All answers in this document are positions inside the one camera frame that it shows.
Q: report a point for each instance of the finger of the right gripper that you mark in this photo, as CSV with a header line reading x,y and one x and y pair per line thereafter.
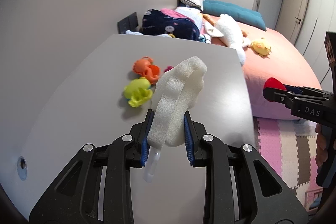
x,y
284,97
306,91

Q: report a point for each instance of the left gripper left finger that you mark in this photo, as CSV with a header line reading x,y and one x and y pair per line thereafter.
x,y
94,187

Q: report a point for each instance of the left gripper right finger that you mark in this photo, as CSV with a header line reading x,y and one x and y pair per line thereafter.
x,y
241,187

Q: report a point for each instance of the red plush toy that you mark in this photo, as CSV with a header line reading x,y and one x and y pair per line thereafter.
x,y
274,83

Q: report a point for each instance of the white foam packing piece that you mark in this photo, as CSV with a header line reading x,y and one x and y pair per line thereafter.
x,y
176,92

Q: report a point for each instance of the person's right hand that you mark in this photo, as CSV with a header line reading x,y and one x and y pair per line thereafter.
x,y
321,151

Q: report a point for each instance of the pink bed cover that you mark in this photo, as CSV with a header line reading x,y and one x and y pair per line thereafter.
x,y
284,63

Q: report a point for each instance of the pastel foam floor mat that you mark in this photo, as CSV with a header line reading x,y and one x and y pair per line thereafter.
x,y
290,148

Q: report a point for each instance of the yellow chick plush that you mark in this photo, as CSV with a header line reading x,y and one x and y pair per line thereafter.
x,y
261,47

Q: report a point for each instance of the white goose plush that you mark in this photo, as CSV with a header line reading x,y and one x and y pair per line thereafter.
x,y
233,36

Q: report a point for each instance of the beige room door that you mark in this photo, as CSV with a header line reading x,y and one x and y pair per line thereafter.
x,y
291,18

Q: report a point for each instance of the lime green plastic toy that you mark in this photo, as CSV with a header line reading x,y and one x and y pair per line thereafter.
x,y
137,92

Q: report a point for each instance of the teal long pillow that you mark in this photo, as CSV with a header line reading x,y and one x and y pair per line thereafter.
x,y
238,13

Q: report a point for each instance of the magenta plastic toy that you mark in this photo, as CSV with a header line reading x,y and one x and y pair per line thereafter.
x,y
168,68

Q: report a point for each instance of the orange plastic toy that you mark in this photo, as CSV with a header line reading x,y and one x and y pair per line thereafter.
x,y
145,68

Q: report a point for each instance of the pink folded cloth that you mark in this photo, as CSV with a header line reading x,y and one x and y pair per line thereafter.
x,y
172,13

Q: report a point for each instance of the navy patterned blanket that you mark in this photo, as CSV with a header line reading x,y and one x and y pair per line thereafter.
x,y
156,23

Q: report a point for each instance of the table cable grommet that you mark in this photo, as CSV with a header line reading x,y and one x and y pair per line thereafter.
x,y
22,168

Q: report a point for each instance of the black wall socket panel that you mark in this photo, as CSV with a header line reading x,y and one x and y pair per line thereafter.
x,y
129,23

